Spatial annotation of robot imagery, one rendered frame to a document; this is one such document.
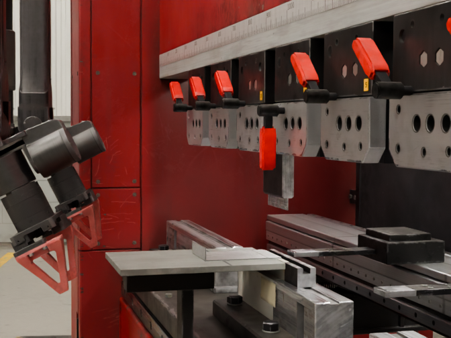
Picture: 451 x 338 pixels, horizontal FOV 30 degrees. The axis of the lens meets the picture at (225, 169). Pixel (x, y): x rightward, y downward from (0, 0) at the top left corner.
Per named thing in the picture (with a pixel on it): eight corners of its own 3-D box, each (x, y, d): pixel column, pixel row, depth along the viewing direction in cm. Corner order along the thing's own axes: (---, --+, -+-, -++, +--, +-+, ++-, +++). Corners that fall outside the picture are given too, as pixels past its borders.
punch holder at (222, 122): (208, 146, 170) (209, 64, 169) (248, 146, 172) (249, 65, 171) (228, 149, 155) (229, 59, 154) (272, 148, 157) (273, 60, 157)
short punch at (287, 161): (262, 204, 147) (263, 150, 146) (274, 204, 147) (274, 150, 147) (282, 210, 137) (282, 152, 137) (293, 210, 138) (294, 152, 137)
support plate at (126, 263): (105, 257, 144) (105, 252, 144) (252, 252, 151) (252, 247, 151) (120, 276, 127) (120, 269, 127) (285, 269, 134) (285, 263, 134)
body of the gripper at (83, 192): (94, 196, 168) (78, 162, 167) (89, 200, 157) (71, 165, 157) (65, 210, 167) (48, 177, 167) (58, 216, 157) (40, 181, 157)
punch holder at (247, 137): (235, 149, 150) (236, 56, 149) (281, 149, 153) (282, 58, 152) (262, 152, 136) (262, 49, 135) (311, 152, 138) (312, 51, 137)
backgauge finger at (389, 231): (278, 257, 149) (279, 229, 149) (411, 252, 156) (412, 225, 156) (303, 268, 138) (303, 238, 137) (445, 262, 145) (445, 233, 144)
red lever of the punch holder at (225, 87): (213, 68, 150) (223, 102, 143) (235, 68, 151) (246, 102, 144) (211, 76, 151) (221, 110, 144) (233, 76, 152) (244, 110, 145)
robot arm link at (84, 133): (27, 121, 166) (19, 121, 157) (80, 95, 166) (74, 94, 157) (56, 176, 166) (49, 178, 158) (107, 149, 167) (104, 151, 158)
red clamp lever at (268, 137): (256, 170, 126) (256, 104, 125) (282, 169, 127) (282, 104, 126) (260, 170, 124) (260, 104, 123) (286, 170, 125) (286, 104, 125)
